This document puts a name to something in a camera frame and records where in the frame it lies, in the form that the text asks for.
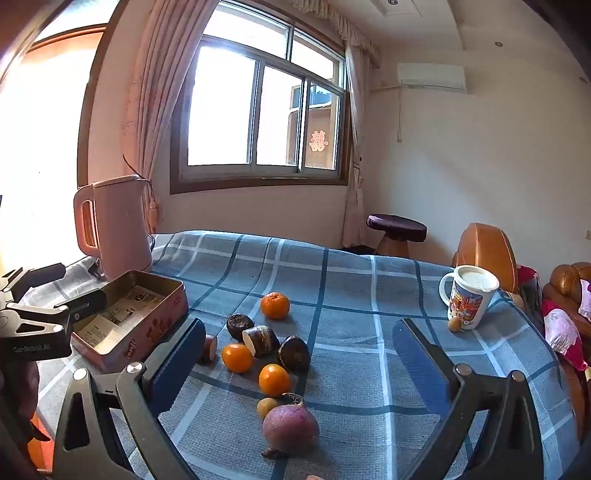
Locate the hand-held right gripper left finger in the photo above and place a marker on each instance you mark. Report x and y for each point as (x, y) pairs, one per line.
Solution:
(178, 364)

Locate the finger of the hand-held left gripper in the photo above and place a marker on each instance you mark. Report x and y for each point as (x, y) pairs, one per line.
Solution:
(85, 303)
(37, 274)

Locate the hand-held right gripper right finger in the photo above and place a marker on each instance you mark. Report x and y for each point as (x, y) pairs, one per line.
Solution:
(418, 360)

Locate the cut sweet potato piece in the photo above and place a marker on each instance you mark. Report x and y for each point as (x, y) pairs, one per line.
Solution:
(210, 347)

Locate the pink metal tin box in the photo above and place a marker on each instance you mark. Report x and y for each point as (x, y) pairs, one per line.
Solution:
(152, 323)

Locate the small orange mandarin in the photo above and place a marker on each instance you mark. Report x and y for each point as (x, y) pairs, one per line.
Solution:
(274, 379)
(237, 357)

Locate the cut taro piece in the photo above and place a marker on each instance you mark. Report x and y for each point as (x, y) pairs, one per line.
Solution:
(261, 340)

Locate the large orange mandarin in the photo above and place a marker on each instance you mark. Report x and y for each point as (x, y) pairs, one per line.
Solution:
(275, 305)

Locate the person's left hand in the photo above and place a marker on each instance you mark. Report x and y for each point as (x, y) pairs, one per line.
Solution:
(28, 387)

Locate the paper leaflet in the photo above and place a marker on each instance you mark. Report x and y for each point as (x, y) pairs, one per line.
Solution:
(115, 314)

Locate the white cartoon print mug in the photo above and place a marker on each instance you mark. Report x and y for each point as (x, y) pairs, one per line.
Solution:
(468, 304)

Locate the pink electric kettle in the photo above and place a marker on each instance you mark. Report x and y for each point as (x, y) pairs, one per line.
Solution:
(120, 221)

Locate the blue plaid blanket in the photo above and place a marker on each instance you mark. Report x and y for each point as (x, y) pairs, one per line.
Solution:
(351, 295)

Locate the white mug lid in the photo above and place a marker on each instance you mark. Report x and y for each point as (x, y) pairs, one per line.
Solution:
(478, 278)

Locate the brown leather armchair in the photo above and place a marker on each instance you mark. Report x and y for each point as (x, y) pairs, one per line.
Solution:
(485, 249)

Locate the wooden stool purple cushion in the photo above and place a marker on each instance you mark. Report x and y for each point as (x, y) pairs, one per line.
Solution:
(397, 227)

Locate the pink red cloth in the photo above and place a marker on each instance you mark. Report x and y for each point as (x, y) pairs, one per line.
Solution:
(561, 332)

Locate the brown leather sofa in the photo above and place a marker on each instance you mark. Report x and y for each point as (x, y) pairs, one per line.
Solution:
(565, 279)

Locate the wide pink curtain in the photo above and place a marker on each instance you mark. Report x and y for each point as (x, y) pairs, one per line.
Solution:
(157, 92)

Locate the narrow pink curtain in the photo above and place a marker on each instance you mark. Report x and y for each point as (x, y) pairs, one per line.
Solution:
(355, 138)

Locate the red paper window sticker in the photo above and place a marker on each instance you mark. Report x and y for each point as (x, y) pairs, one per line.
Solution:
(317, 141)

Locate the air conditioner pipe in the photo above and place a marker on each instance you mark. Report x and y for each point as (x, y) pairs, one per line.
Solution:
(399, 115)

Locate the white air conditioner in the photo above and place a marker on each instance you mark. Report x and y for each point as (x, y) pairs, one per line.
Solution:
(431, 76)

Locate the frilled curtain valance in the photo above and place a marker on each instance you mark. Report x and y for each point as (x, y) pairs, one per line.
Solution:
(341, 18)

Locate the wooden frame sliding window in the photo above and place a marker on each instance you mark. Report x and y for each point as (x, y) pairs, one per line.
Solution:
(221, 120)

